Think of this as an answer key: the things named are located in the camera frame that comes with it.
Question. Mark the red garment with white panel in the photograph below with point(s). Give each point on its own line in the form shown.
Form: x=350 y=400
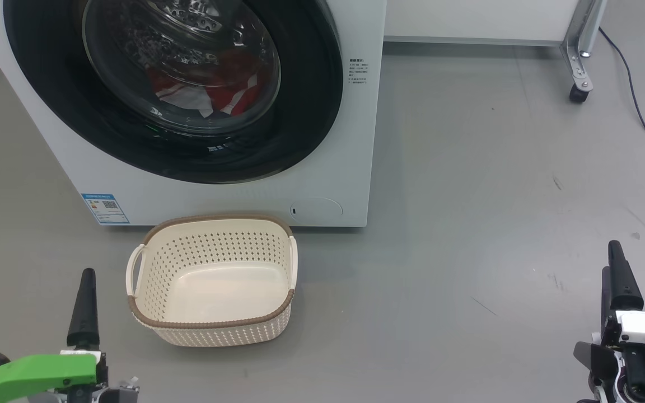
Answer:
x=185 y=98

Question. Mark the blue energy label sticker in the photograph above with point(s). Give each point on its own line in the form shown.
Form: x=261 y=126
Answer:
x=105 y=209

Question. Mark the metal partition leg with caster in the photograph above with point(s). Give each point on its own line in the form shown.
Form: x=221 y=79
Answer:
x=580 y=50

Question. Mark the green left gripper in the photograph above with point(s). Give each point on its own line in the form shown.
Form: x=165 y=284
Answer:
x=37 y=372

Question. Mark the white front-load washing machine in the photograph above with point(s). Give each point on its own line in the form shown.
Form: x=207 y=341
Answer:
x=322 y=168

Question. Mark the white partition panel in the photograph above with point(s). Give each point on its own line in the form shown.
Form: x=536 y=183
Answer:
x=479 y=19

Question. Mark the washing machine glass door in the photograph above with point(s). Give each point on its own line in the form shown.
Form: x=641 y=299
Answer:
x=300 y=112

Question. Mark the cream perforated laundry basket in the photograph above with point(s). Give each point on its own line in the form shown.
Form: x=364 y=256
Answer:
x=216 y=291

